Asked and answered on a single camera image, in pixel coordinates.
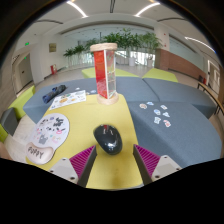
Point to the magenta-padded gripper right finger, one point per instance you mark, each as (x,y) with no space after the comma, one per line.
(153,165)

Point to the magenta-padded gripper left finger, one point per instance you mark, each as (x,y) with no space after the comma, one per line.
(75,166)

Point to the black computer mouse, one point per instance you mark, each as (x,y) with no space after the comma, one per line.
(108,140)

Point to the white printed mouse pad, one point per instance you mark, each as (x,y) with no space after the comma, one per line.
(50,130)

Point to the small sticker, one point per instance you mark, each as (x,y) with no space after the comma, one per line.
(157,112)
(143,106)
(150,103)
(166,114)
(163,107)
(157,120)
(167,123)

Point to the large grey ottoman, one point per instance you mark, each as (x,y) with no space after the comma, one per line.
(180,93)
(190,140)
(133,86)

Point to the white sticker sheet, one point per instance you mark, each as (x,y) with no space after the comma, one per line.
(68,99)

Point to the dark blue folded umbrella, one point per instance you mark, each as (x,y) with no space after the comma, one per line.
(53,93)

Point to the lime green ottoman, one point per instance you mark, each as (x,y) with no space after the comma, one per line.
(2,133)
(88,72)
(160,75)
(23,100)

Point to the dark grey seat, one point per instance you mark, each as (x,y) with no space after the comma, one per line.
(9,120)

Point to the red acrylic tower wooden ends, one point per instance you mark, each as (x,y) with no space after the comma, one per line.
(101,73)

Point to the red fire extinguisher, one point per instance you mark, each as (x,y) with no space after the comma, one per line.
(53,69)

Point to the white door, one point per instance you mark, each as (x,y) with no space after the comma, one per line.
(25,71)

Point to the group of potted plants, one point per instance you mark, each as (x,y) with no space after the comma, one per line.
(126,40)

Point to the green exit sign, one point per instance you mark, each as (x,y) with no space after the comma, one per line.
(26,43)

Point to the ceiling strip lights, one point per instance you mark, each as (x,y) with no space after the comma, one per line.
(78,9)

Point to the brass wall plaque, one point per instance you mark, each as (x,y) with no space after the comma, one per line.
(52,47)

